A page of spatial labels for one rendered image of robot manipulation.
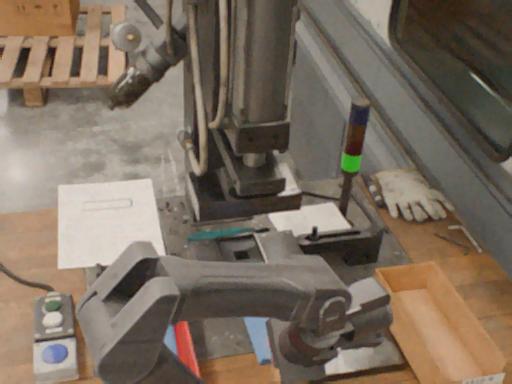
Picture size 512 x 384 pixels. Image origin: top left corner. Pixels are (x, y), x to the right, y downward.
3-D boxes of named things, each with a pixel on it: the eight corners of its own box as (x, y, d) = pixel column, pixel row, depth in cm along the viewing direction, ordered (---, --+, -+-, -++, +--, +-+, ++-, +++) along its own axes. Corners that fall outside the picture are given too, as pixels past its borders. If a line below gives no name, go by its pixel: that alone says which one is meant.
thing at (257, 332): (261, 372, 103) (263, 359, 101) (238, 302, 114) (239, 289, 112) (305, 365, 104) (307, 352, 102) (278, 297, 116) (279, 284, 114)
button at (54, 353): (43, 370, 110) (41, 362, 109) (43, 352, 113) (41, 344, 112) (68, 366, 111) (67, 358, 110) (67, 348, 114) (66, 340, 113)
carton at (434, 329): (427, 402, 111) (438, 370, 107) (368, 299, 130) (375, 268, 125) (498, 391, 114) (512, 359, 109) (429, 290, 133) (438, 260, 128)
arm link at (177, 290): (328, 248, 85) (95, 238, 69) (366, 293, 79) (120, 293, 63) (292, 322, 91) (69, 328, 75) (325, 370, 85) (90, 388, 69)
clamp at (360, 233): (295, 274, 134) (300, 234, 128) (290, 263, 137) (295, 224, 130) (365, 265, 137) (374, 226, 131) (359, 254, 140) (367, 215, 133)
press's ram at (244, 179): (199, 239, 113) (199, 73, 95) (174, 159, 133) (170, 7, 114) (301, 227, 117) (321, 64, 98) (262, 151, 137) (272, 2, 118)
